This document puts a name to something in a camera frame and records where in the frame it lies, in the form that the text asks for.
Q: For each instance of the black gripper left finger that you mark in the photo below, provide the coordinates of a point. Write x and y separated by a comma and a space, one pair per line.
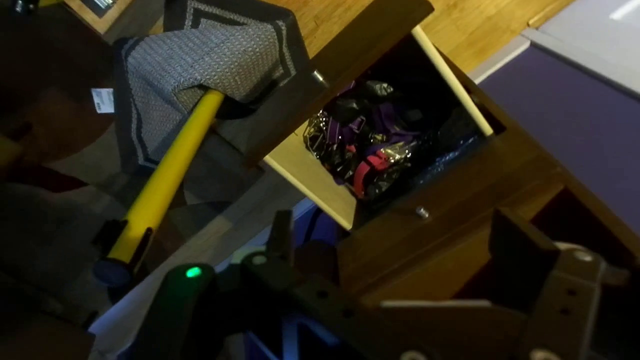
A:
282, 243

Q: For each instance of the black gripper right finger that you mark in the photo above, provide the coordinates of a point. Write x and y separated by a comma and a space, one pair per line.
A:
522, 256

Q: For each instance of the open wooden drawer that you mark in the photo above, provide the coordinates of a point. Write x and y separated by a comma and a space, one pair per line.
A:
427, 220

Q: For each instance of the yellow pole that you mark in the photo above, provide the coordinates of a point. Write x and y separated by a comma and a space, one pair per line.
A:
166, 180

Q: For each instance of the grey patterned rug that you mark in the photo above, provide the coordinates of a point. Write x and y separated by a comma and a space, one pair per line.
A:
190, 60

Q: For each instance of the brown wooden cabinet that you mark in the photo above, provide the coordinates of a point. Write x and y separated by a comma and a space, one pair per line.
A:
360, 53

